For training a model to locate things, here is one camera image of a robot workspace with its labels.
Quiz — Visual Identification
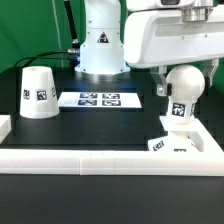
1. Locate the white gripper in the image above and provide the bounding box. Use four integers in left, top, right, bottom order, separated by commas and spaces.
124, 0, 224, 97

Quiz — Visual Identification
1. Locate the white lamp bulb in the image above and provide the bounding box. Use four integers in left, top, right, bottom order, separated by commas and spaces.
166, 65, 205, 124

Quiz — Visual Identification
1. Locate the white lamp base block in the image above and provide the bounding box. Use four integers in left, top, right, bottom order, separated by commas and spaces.
147, 115, 201, 153

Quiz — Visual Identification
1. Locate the white lamp shade cone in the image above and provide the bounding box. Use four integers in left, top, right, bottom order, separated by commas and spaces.
20, 66, 59, 119

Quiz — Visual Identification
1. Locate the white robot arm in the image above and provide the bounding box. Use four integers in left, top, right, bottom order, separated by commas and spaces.
76, 0, 224, 96

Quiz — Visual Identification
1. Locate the white U-shaped fence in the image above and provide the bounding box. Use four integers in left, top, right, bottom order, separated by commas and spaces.
0, 119, 224, 176

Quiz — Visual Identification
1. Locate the white marker sheet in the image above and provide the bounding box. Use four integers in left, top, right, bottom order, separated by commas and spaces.
58, 92, 141, 108

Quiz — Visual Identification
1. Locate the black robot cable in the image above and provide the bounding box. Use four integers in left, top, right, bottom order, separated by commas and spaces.
13, 0, 81, 68

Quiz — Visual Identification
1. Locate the grey thin cable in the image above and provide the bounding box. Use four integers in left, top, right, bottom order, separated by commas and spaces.
51, 0, 65, 69

